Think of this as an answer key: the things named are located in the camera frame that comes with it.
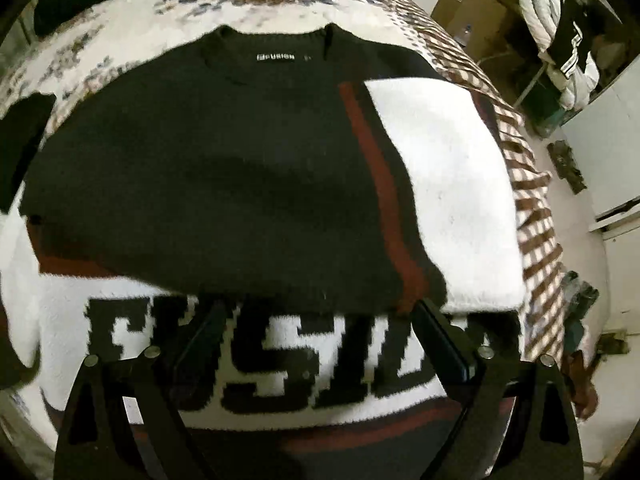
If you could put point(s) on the black white knit sweater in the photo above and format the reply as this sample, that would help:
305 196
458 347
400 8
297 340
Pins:
271 172

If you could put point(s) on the black garment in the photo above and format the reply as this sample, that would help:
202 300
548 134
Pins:
22 129

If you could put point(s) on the cardboard box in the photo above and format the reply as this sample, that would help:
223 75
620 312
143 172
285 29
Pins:
479 25

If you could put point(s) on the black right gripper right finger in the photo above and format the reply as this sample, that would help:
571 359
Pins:
453 357

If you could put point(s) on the white puffer jacket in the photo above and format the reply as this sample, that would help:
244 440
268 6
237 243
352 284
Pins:
560 30

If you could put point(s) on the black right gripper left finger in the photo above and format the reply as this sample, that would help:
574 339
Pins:
194 359

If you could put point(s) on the floral bed blanket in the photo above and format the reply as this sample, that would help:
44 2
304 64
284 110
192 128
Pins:
298 375

